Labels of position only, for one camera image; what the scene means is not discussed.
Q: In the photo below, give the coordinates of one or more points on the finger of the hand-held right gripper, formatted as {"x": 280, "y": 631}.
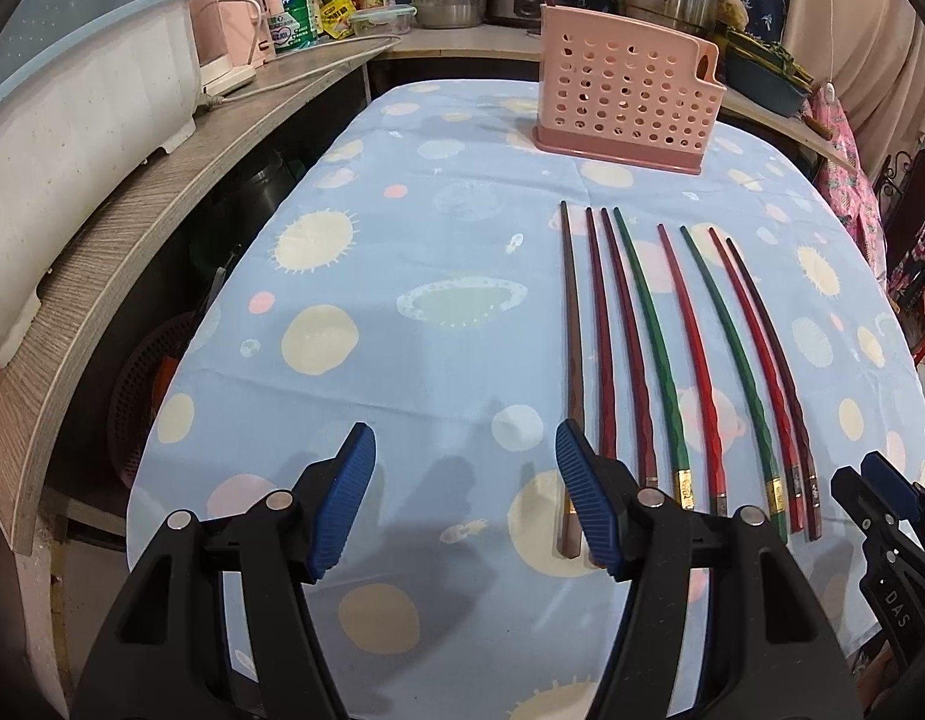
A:
{"x": 856, "y": 499}
{"x": 879, "y": 472}

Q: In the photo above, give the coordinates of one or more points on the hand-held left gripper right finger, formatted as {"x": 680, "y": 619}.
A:
{"x": 586, "y": 495}

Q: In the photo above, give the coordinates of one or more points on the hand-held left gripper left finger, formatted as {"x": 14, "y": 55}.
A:
{"x": 342, "y": 502}

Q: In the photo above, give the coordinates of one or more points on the dark red chopstick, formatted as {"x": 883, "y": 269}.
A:
{"x": 599, "y": 315}
{"x": 633, "y": 360}

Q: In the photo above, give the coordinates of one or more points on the dark maroon chopstick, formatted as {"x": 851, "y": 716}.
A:
{"x": 785, "y": 356}

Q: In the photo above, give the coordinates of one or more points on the red green chopsticks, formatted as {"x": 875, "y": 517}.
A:
{"x": 762, "y": 352}

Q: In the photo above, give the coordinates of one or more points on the pink perforated utensil holder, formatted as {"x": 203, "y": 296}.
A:
{"x": 627, "y": 90}

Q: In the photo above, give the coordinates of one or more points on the blue printed tablecloth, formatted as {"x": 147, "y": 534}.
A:
{"x": 447, "y": 240}

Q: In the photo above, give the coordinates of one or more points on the black metal rack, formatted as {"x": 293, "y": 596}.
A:
{"x": 901, "y": 180}

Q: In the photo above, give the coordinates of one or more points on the pink pineapple print apron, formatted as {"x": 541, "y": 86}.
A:
{"x": 845, "y": 165}

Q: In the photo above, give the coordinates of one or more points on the grey wood side counter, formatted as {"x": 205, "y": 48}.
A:
{"x": 132, "y": 225}

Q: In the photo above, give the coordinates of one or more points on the blue basin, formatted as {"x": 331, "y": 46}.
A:
{"x": 762, "y": 97}

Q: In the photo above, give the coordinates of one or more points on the white dish drainer tub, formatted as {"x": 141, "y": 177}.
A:
{"x": 79, "y": 165}

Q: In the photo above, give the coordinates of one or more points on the green leafy vegetables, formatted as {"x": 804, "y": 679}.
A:
{"x": 766, "y": 52}

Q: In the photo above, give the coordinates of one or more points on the beige curtain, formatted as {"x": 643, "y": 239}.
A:
{"x": 875, "y": 30}

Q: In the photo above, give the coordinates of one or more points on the loofah sponge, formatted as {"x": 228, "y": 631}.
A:
{"x": 734, "y": 11}

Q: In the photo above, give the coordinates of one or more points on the yellow seasoning packet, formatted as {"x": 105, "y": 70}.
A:
{"x": 336, "y": 19}

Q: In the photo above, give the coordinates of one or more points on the glass food container green lid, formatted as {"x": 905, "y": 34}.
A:
{"x": 383, "y": 19}

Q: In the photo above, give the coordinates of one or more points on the pale pink countertop appliance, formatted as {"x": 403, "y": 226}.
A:
{"x": 222, "y": 30}

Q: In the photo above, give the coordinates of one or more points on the green tin can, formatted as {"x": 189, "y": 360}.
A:
{"x": 298, "y": 15}

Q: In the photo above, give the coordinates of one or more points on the pink electric kettle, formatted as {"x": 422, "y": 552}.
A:
{"x": 258, "y": 0}

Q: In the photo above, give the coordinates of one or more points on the steel pot with glass lid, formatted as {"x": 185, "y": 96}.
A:
{"x": 447, "y": 4}

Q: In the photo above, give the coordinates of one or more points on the blue drainer lid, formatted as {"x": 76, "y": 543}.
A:
{"x": 64, "y": 7}

